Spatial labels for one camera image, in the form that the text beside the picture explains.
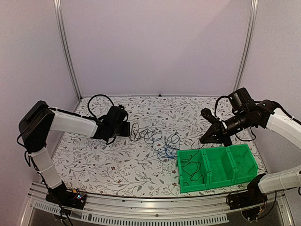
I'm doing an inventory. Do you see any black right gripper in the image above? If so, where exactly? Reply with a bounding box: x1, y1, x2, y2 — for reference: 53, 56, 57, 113
200, 110, 251, 147

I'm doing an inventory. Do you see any thin black cable lifted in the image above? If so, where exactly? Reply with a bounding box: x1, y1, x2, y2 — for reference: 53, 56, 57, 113
188, 139, 204, 161

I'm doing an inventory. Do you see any black cable tangle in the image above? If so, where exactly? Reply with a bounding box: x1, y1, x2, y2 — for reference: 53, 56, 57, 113
128, 122, 182, 151

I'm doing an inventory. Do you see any blue cable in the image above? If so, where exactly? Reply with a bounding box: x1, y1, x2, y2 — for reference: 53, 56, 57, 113
156, 145, 179, 162

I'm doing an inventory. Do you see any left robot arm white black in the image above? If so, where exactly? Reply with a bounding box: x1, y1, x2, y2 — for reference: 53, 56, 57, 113
16, 100, 130, 204

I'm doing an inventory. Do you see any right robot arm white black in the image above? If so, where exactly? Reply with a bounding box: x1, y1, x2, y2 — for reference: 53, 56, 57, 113
200, 88, 301, 205

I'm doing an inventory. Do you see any green bin middle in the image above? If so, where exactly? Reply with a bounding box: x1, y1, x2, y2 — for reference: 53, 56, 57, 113
203, 147, 235, 189

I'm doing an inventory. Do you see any green bin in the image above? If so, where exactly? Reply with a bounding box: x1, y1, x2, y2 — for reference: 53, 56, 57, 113
203, 147, 235, 189
227, 144, 258, 185
176, 149, 209, 194

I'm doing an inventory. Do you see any green bin right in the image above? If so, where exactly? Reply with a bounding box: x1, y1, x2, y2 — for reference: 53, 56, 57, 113
227, 144, 258, 185

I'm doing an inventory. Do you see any green bin left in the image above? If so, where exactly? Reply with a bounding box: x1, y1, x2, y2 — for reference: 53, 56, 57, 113
176, 149, 209, 194

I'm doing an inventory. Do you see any floral patterned table mat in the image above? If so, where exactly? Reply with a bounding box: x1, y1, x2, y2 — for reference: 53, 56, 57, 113
46, 95, 268, 198

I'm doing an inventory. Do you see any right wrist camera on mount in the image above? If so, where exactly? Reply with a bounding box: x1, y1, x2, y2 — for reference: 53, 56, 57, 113
201, 108, 223, 124

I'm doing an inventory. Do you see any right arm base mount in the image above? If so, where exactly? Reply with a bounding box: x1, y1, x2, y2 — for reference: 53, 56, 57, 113
226, 188, 277, 222

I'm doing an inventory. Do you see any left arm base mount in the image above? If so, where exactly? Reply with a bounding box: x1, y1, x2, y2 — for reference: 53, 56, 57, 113
46, 188, 87, 210

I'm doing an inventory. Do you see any front aluminium rail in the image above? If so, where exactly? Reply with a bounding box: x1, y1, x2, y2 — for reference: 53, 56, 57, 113
20, 182, 295, 226

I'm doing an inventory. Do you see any right aluminium frame post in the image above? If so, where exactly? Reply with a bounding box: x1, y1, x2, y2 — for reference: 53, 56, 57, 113
232, 0, 258, 92

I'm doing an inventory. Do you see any aluminium frame post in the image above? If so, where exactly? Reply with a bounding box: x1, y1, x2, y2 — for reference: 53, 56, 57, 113
232, 0, 258, 92
53, 0, 82, 101

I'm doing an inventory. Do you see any left aluminium frame post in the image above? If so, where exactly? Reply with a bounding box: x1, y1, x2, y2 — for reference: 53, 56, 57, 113
53, 0, 82, 101

